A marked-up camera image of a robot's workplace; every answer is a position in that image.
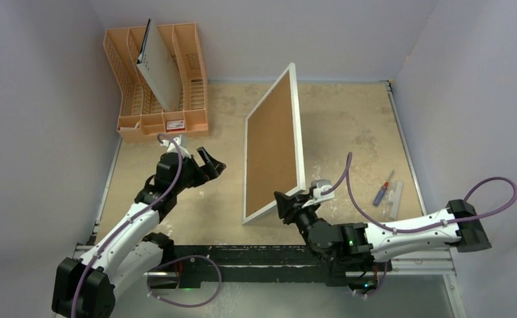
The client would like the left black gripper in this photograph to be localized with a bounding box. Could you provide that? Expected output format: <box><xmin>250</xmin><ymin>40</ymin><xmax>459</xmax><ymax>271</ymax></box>
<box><xmin>172</xmin><ymin>147</ymin><xmax>224</xmax><ymax>194</ymax></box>

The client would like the white picture frame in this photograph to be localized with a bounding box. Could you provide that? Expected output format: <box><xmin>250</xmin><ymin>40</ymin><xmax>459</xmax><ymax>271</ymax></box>
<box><xmin>242</xmin><ymin>62</ymin><xmax>307</xmax><ymax>225</ymax></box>

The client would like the blue handled screwdriver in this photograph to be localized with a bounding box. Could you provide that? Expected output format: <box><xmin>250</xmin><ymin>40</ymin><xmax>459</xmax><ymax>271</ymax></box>
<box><xmin>373</xmin><ymin>170</ymin><xmax>395</xmax><ymax>207</ymax></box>

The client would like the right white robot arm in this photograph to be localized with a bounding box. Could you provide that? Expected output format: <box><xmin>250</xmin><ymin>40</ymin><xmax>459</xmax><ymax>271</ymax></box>
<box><xmin>274</xmin><ymin>191</ymin><xmax>492</xmax><ymax>270</ymax></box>

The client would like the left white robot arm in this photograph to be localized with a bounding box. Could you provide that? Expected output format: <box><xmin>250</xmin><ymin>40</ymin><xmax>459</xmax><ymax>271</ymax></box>
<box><xmin>51</xmin><ymin>147</ymin><xmax>226</xmax><ymax>317</ymax></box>

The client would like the small red white box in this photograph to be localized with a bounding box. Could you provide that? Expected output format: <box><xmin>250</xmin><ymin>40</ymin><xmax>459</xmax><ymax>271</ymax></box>
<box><xmin>166</xmin><ymin>121</ymin><xmax>186</xmax><ymax>131</ymax></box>

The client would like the orange plastic file organizer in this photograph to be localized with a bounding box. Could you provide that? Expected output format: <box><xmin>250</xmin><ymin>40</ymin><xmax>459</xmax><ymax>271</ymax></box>
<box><xmin>103</xmin><ymin>20</ymin><xmax>209</xmax><ymax>143</ymax></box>

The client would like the clear plastic screwdriver packaging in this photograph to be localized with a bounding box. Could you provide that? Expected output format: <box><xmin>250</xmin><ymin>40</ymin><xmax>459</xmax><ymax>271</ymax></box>
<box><xmin>384</xmin><ymin>180</ymin><xmax>404</xmax><ymax>221</ymax></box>

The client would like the white board in organizer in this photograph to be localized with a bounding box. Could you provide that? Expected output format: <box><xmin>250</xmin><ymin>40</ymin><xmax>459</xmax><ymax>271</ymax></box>
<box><xmin>137</xmin><ymin>19</ymin><xmax>182</xmax><ymax>112</ymax></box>

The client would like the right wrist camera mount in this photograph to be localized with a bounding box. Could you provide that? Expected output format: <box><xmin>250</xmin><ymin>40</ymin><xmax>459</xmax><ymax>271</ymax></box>
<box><xmin>307</xmin><ymin>180</ymin><xmax>335</xmax><ymax>205</ymax></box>

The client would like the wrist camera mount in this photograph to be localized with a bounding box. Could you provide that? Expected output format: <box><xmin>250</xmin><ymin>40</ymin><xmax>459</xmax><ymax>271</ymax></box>
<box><xmin>307</xmin><ymin>180</ymin><xmax>335</xmax><ymax>205</ymax></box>
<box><xmin>166</xmin><ymin>134</ymin><xmax>191</xmax><ymax>158</ymax></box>

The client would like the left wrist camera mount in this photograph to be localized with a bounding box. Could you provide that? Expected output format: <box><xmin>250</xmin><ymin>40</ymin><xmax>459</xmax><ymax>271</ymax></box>
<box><xmin>166</xmin><ymin>134</ymin><xmax>191</xmax><ymax>158</ymax></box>

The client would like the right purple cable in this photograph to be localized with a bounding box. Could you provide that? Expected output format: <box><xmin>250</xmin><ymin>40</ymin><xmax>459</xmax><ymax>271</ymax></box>
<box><xmin>319</xmin><ymin>152</ymin><xmax>517</xmax><ymax>235</ymax></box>

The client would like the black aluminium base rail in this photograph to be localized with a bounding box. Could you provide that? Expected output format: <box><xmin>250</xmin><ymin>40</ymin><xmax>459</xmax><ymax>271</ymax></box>
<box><xmin>143</xmin><ymin>245</ymin><xmax>454</xmax><ymax>291</ymax></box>

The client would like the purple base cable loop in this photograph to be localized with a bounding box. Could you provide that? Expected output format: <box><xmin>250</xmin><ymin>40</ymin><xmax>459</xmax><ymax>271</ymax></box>
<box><xmin>147</xmin><ymin>254</ymin><xmax>223</xmax><ymax>308</ymax></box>

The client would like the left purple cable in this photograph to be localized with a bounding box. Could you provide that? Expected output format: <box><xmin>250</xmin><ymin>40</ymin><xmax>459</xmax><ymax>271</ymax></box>
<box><xmin>70</xmin><ymin>133</ymin><xmax>185</xmax><ymax>318</ymax></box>

